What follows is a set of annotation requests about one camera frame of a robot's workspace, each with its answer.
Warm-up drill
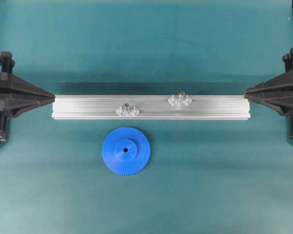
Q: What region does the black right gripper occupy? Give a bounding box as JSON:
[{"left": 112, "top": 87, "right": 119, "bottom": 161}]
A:
[{"left": 244, "top": 48, "right": 293, "bottom": 116}]

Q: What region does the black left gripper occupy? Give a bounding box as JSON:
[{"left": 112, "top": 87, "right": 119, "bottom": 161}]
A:
[{"left": 0, "top": 52, "right": 55, "bottom": 117}]

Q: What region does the large blue plastic gear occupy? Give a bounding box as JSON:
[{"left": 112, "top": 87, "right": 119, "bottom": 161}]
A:
[{"left": 101, "top": 126, "right": 151, "bottom": 176}]

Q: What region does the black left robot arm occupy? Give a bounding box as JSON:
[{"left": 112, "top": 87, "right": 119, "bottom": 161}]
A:
[{"left": 0, "top": 52, "right": 55, "bottom": 143}]

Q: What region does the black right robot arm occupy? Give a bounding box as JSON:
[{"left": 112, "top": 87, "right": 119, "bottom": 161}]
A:
[{"left": 244, "top": 48, "right": 293, "bottom": 142}]

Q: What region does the tall steel shaft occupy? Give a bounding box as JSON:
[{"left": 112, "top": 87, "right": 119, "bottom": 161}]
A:
[{"left": 177, "top": 91, "right": 186, "bottom": 104}]

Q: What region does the short steel shaft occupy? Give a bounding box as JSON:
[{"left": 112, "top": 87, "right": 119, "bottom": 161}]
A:
[{"left": 123, "top": 103, "right": 130, "bottom": 115}]

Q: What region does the long aluminium extrusion rail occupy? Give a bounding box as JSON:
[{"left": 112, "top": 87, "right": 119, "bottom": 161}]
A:
[{"left": 52, "top": 94, "right": 251, "bottom": 120}]

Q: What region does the clear bracket of tall shaft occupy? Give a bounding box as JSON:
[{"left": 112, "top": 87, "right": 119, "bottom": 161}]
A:
[{"left": 167, "top": 95, "right": 193, "bottom": 106}]

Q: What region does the clear bracket of short shaft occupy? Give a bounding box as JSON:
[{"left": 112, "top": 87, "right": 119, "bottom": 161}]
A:
[{"left": 115, "top": 103, "right": 140, "bottom": 117}]

